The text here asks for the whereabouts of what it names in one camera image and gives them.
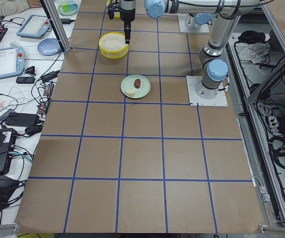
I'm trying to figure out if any light green plate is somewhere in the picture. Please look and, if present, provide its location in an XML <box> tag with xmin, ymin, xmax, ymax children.
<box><xmin>121</xmin><ymin>74</ymin><xmax>151</xmax><ymax>99</ymax></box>

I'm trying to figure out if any yellow bamboo steamer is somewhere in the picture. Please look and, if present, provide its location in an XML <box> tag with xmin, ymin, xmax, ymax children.
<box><xmin>98</xmin><ymin>32</ymin><xmax>129</xmax><ymax>59</ymax></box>

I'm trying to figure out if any near teach pendant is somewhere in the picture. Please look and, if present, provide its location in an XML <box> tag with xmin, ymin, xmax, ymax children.
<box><xmin>0</xmin><ymin>46</ymin><xmax>25</xmax><ymax>79</ymax></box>

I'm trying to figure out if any blue plate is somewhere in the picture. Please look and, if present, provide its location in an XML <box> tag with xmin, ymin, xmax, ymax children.
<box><xmin>37</xmin><ymin>38</ymin><xmax>61</xmax><ymax>56</ymax></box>

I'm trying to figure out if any white bun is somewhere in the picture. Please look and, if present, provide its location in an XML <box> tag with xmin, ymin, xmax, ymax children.
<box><xmin>126</xmin><ymin>89</ymin><xmax>136</xmax><ymax>97</ymax></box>

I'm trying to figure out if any brown bun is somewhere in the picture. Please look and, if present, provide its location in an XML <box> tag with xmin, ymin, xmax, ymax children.
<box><xmin>134</xmin><ymin>78</ymin><xmax>141</xmax><ymax>89</ymax></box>

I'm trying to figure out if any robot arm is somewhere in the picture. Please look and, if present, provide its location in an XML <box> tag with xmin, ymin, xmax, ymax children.
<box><xmin>144</xmin><ymin>0</ymin><xmax>265</xmax><ymax>99</ymax></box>

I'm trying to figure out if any aluminium frame post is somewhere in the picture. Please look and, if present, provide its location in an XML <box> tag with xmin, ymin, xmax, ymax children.
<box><xmin>40</xmin><ymin>0</ymin><xmax>70</xmax><ymax>54</ymax></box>

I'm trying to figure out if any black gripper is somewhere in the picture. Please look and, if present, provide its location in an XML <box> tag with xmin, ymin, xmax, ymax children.
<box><xmin>121</xmin><ymin>0</ymin><xmax>136</xmax><ymax>44</ymax></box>

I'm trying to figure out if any far teach pendant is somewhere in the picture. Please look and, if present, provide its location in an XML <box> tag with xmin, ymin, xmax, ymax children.
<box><xmin>16</xmin><ymin>14</ymin><xmax>51</xmax><ymax>39</ymax></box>

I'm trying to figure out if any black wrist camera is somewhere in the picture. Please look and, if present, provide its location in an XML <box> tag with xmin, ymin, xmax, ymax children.
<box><xmin>106</xmin><ymin>0</ymin><xmax>120</xmax><ymax>20</ymax></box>

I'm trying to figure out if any teach pendant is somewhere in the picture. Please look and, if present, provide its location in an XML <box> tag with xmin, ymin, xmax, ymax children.
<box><xmin>0</xmin><ymin>46</ymin><xmax>25</xmax><ymax>79</ymax></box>
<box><xmin>16</xmin><ymin>14</ymin><xmax>51</xmax><ymax>39</ymax></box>

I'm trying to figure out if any black power adapter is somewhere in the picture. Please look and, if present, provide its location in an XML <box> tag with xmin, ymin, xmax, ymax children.
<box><xmin>60</xmin><ymin>18</ymin><xmax>74</xmax><ymax>24</ymax></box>

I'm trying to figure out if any white crumpled cloth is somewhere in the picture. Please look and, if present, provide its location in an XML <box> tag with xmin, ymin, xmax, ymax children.
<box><xmin>239</xmin><ymin>43</ymin><xmax>271</xmax><ymax>64</ymax></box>

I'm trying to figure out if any green bowl with sponges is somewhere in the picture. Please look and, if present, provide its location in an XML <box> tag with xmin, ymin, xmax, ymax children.
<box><xmin>58</xmin><ymin>0</ymin><xmax>79</xmax><ymax>16</ymax></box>

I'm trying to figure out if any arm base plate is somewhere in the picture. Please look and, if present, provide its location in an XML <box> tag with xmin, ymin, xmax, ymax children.
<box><xmin>178</xmin><ymin>13</ymin><xmax>211</xmax><ymax>34</ymax></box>
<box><xmin>186</xmin><ymin>76</ymin><xmax>228</xmax><ymax>107</ymax></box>

